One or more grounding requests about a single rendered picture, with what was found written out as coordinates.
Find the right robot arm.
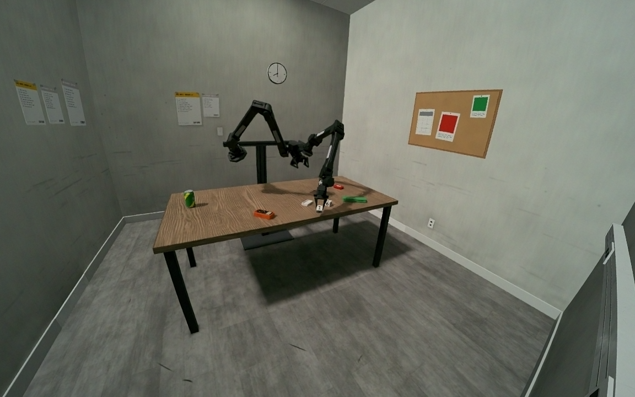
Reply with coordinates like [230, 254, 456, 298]
[226, 100, 304, 159]

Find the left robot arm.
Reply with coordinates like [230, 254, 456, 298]
[302, 120, 345, 195]

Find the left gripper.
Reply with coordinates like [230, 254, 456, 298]
[313, 194, 329, 210]

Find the green drink can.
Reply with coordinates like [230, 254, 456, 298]
[184, 190, 196, 208]

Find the green flat bar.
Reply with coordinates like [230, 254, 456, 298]
[342, 196, 367, 203]

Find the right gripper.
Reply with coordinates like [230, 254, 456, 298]
[290, 155, 309, 169]

